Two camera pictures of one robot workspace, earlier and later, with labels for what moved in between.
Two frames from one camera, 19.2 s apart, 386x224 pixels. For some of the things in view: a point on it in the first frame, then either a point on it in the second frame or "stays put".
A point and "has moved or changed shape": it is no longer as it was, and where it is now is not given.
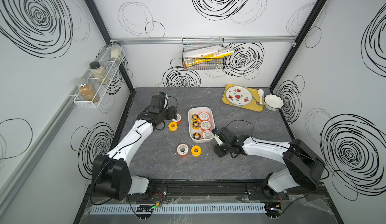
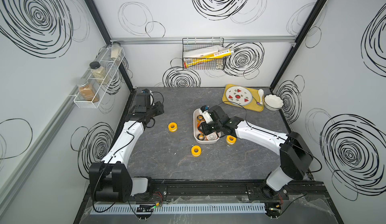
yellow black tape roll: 196,135 has moved or changed shape
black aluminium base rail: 218,191 stays put
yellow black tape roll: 195,118 has moved or changed shape
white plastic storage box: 201,122 has moved or changed shape
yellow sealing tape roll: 173,126 stays put
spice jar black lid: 100,74 stays put
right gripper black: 217,152 → 203,127
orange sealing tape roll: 182,149 → 198,123
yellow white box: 194,57 stays put
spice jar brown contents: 87,91 stays put
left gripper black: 172,112 → 159,108
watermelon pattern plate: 238,95 stays put
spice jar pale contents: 116,50 stays put
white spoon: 261,92 stays put
